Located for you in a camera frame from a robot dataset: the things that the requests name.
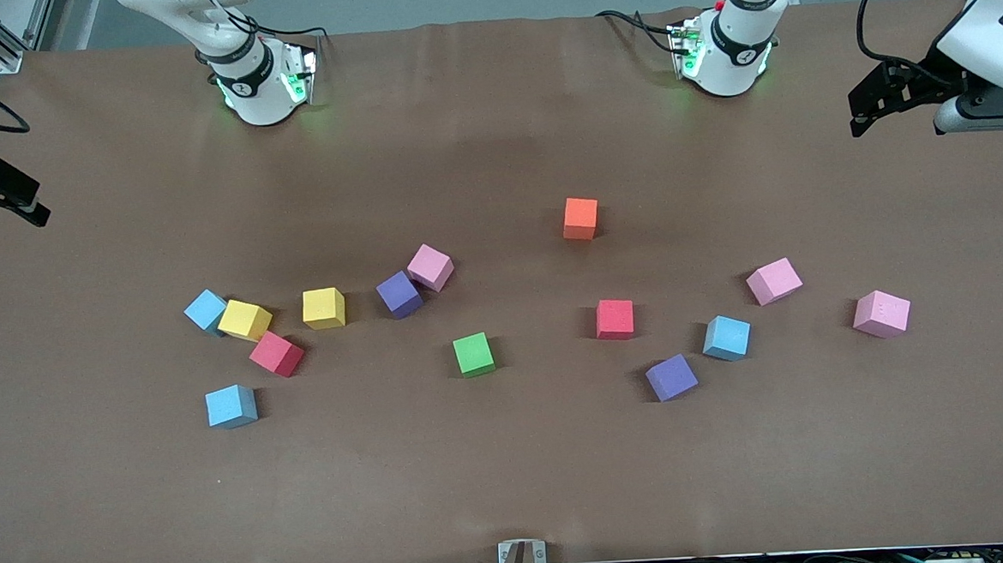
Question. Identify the blue foam cube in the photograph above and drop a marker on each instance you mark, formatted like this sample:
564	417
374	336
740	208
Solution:
231	405
726	337
204	308

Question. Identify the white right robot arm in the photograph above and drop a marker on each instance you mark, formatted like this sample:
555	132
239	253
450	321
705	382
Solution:
251	97

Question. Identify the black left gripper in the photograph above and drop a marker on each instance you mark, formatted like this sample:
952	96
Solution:
925	71

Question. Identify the red foam cube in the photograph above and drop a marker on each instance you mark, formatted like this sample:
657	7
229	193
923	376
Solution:
614	319
276	353

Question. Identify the yellow foam cube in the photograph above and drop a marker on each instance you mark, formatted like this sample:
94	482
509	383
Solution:
323	308
244	319

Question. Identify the brown table mat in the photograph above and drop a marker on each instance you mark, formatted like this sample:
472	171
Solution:
511	470

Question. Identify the purple foam cube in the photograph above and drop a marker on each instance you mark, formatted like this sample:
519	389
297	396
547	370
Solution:
671	377
399	294

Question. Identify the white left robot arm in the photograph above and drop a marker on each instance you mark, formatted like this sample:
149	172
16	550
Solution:
730	55

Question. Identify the pink foam cube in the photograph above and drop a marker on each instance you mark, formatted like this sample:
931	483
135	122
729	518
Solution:
774	281
430	267
881	313

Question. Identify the orange foam cube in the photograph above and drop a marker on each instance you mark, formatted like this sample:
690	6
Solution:
580	217

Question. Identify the green foam cube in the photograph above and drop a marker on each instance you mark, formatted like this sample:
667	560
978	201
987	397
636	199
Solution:
474	355

